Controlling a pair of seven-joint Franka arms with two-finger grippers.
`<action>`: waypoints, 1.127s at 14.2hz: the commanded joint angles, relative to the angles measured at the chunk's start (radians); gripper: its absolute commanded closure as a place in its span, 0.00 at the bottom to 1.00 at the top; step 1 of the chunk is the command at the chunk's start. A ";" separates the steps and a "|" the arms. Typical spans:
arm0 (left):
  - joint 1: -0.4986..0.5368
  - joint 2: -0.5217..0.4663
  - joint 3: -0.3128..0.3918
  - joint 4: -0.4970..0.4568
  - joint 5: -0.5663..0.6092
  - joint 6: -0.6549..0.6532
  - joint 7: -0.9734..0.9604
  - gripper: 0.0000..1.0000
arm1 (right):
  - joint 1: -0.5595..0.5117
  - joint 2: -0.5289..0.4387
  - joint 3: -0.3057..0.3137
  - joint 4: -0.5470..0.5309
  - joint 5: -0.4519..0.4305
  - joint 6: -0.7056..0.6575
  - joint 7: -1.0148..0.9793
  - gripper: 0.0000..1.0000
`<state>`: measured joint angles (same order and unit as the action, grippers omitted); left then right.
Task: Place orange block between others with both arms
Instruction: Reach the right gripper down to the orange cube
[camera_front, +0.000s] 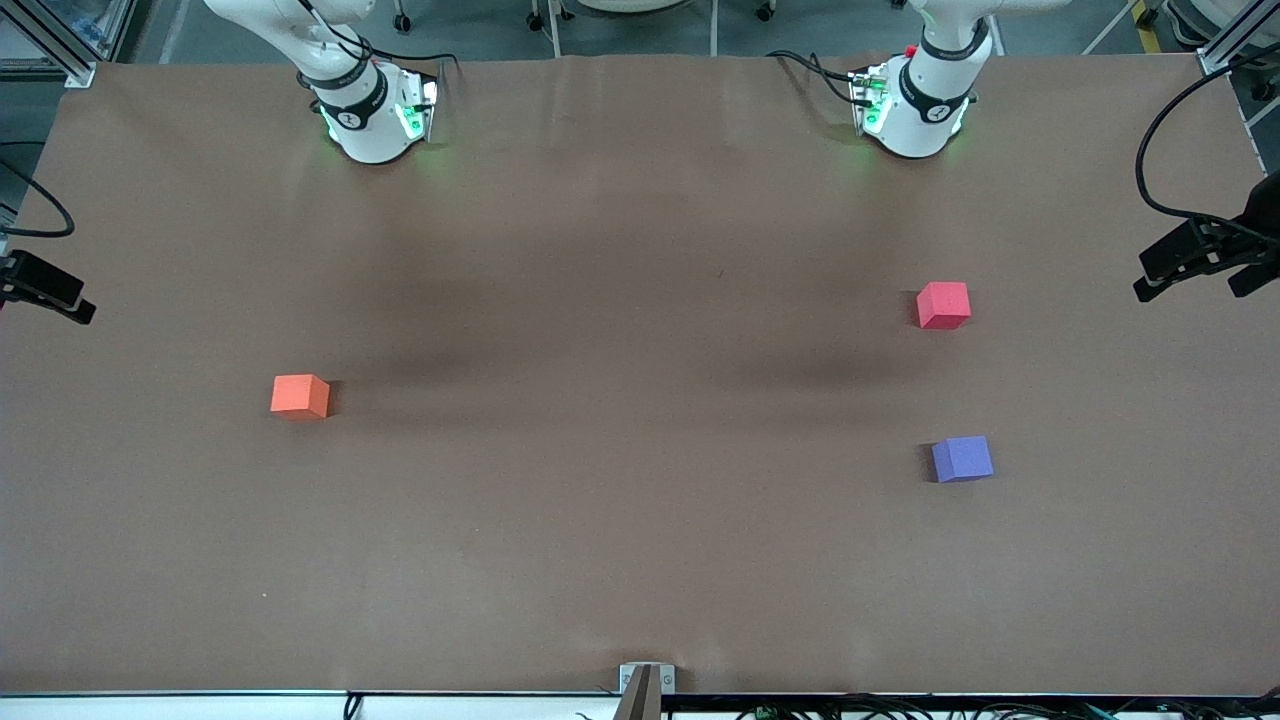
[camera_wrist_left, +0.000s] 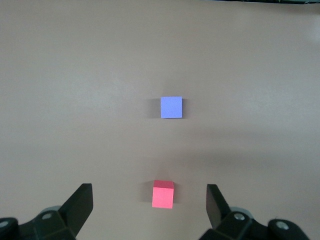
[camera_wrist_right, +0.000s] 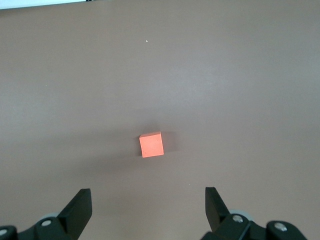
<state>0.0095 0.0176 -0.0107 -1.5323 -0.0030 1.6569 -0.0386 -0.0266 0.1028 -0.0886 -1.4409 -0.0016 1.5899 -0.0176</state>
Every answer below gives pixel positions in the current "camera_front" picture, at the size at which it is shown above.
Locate orange foam block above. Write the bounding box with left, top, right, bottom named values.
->
left=270, top=374, right=331, bottom=420

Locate red foam block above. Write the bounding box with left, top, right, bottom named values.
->
left=916, top=281, right=972, bottom=330

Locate purple foam block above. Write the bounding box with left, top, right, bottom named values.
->
left=932, top=436, right=995, bottom=484

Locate brown table cover mat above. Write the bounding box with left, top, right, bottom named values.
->
left=0, top=52, right=1280, bottom=698

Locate aluminium frame post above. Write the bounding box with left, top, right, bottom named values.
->
left=1198, top=0, right=1280, bottom=77
left=0, top=0, right=136, bottom=88

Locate black right arm base cable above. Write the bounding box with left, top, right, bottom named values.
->
left=298, top=0, right=461, bottom=81

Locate black arm base cable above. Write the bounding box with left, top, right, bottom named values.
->
left=767, top=49, right=873, bottom=107
left=298, top=0, right=461, bottom=81

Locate black left arm base cable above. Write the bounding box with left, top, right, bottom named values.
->
left=767, top=49, right=873, bottom=107

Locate metal bracket with brown bar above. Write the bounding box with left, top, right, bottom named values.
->
left=613, top=663, right=677, bottom=720

